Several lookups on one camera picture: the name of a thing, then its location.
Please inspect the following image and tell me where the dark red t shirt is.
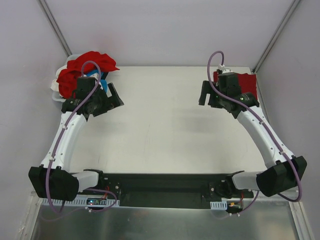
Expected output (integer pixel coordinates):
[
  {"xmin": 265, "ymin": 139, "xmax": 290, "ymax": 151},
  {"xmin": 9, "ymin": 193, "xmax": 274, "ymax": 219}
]
[{"xmin": 213, "ymin": 71, "xmax": 258, "ymax": 100}]

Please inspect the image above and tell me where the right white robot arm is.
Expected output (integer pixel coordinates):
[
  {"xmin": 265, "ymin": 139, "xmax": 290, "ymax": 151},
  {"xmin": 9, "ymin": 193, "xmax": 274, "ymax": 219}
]
[{"xmin": 198, "ymin": 72, "xmax": 307, "ymax": 201}]

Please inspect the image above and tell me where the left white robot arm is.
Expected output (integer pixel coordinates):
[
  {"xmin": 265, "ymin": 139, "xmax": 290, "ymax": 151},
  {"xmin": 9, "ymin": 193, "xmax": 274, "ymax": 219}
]
[{"xmin": 28, "ymin": 76, "xmax": 124, "ymax": 201}]

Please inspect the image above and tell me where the bright red t shirt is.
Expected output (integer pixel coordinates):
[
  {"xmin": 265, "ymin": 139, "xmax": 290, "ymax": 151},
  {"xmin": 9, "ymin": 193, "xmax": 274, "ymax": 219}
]
[{"xmin": 57, "ymin": 51, "xmax": 119, "ymax": 99}]

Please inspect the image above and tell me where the grey laundry basket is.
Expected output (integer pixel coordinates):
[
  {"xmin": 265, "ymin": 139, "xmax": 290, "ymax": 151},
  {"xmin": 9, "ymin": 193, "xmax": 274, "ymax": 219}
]
[{"xmin": 51, "ymin": 54, "xmax": 81, "ymax": 103}]

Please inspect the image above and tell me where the white t shirt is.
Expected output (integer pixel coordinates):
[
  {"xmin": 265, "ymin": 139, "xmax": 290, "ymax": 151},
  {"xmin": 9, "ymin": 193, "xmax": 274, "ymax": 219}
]
[{"xmin": 50, "ymin": 64, "xmax": 67, "ymax": 92}]

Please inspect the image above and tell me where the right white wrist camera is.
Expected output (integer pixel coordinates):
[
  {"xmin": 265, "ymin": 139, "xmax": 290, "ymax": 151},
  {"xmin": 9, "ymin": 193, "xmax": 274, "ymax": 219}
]
[{"xmin": 216, "ymin": 64, "xmax": 233, "ymax": 75}]

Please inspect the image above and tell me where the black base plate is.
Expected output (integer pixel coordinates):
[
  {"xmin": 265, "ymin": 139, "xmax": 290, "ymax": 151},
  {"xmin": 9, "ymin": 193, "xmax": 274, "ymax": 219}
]
[{"xmin": 92, "ymin": 173, "xmax": 254, "ymax": 209}]

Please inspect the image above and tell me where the left grey cable duct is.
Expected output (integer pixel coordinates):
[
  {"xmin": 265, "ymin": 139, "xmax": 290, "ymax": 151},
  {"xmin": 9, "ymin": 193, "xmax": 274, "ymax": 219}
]
[{"xmin": 41, "ymin": 197, "xmax": 120, "ymax": 208}]

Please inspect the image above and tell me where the grey cable duct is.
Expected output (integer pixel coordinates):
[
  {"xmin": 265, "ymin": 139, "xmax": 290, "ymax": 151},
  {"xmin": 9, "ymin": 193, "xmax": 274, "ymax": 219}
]
[
  {"xmin": 210, "ymin": 200, "xmax": 228, "ymax": 211},
  {"xmin": 41, "ymin": 197, "xmax": 120, "ymax": 208}
]

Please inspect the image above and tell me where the right grey cable duct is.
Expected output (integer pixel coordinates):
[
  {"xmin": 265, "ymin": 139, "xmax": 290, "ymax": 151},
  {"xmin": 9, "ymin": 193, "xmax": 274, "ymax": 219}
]
[{"xmin": 210, "ymin": 200, "xmax": 228, "ymax": 211}]

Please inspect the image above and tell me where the aluminium rail frame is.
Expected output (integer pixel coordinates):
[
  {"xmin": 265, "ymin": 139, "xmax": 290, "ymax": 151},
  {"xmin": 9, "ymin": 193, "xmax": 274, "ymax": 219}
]
[{"xmin": 31, "ymin": 189, "xmax": 301, "ymax": 203}]

